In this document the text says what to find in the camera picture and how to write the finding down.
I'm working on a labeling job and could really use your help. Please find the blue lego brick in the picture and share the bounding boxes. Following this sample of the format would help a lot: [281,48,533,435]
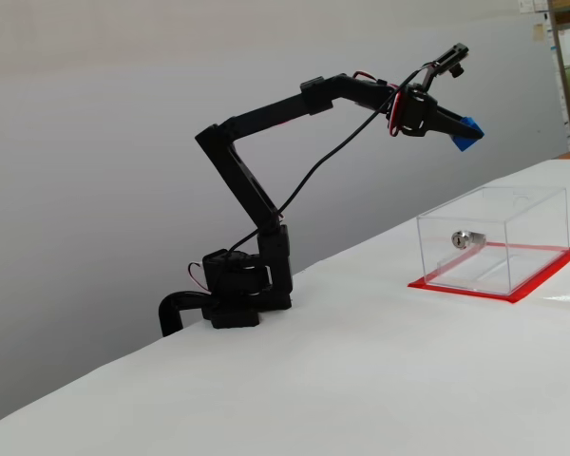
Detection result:
[450,114,485,154]

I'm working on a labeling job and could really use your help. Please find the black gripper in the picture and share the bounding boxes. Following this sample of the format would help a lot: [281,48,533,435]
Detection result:
[392,85,484,141]

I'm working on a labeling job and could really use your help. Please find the black table clamp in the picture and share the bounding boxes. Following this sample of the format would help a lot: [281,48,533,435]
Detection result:
[157,291,211,338]

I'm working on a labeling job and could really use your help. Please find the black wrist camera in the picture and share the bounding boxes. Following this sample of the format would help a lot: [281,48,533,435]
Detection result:
[423,42,472,92]

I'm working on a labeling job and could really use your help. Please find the black camera cable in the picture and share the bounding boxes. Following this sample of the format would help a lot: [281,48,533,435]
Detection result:
[224,68,424,260]

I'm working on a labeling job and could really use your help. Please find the red white base servo wire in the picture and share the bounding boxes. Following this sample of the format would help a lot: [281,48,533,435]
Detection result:
[186,261,209,292]

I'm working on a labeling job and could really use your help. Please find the red white wrist servo wires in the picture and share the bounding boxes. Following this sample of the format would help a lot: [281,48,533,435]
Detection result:
[351,69,406,140]

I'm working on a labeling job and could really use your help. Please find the transparent plastic box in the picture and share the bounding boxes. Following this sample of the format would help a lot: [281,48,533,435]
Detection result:
[416,184,570,296]

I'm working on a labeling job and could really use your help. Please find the silver cam lock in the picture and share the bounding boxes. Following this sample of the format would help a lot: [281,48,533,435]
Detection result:
[450,229,486,251]

